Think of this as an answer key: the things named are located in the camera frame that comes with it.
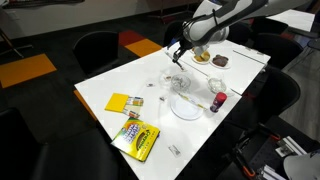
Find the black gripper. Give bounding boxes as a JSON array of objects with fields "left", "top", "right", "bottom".
[{"left": 171, "top": 34, "right": 194, "bottom": 64}]

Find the black and white marker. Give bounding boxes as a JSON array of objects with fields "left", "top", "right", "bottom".
[{"left": 173, "top": 59, "right": 186, "bottom": 72}]

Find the white plate with tan bread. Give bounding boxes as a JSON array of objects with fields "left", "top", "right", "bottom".
[{"left": 191, "top": 49, "right": 212, "bottom": 65}]

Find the white plate with dark bread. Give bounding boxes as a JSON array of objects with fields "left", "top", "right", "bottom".
[{"left": 209, "top": 53, "right": 232, "bottom": 70}]

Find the yellow and white marker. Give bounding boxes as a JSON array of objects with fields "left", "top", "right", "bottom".
[{"left": 177, "top": 93, "right": 208, "bottom": 111}]

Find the empty white round plate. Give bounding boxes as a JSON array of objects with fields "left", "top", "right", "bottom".
[{"left": 169, "top": 94, "right": 205, "bottom": 122}]

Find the small marker pack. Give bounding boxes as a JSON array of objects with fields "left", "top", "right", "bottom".
[
  {"left": 122, "top": 107, "right": 141, "bottom": 120},
  {"left": 125, "top": 95, "right": 145, "bottom": 108}
]

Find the yellow Crayola marker box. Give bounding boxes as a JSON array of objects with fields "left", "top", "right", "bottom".
[{"left": 110, "top": 117, "right": 161, "bottom": 163}]

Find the tan bread roll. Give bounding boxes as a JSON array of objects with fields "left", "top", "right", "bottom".
[
  {"left": 200, "top": 50, "right": 211, "bottom": 62},
  {"left": 193, "top": 54, "right": 205, "bottom": 64}
]

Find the black office chair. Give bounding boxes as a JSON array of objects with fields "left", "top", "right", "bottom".
[
  {"left": 162, "top": 21, "right": 188, "bottom": 48},
  {"left": 72, "top": 30, "right": 120, "bottom": 78},
  {"left": 33, "top": 128, "right": 124, "bottom": 180},
  {"left": 233, "top": 64, "right": 302, "bottom": 134},
  {"left": 253, "top": 32, "right": 304, "bottom": 69},
  {"left": 228, "top": 21, "right": 256, "bottom": 46},
  {"left": 0, "top": 106, "right": 44, "bottom": 180},
  {"left": 251, "top": 16, "right": 291, "bottom": 34}
]

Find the glass bowl with wrappers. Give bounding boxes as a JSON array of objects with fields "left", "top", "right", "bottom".
[{"left": 169, "top": 74, "right": 192, "bottom": 94}]

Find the dark brown bread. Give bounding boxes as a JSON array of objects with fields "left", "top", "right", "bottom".
[{"left": 212, "top": 54, "right": 230, "bottom": 67}]

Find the empty clear glass bowl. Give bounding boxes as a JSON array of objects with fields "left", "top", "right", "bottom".
[{"left": 207, "top": 77, "right": 228, "bottom": 94}]

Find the red lid spice bottle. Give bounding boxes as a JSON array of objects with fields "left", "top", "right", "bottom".
[{"left": 209, "top": 92, "right": 228, "bottom": 114}]

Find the black orange clamp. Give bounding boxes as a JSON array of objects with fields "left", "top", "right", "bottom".
[
  {"left": 232, "top": 144, "right": 258, "bottom": 179},
  {"left": 256, "top": 122, "right": 282, "bottom": 142}
]

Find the white rounded housing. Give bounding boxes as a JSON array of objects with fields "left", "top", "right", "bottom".
[{"left": 283, "top": 151, "right": 320, "bottom": 180}]

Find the silver metal bracket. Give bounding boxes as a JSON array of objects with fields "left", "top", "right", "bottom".
[{"left": 275, "top": 135, "right": 307, "bottom": 158}]

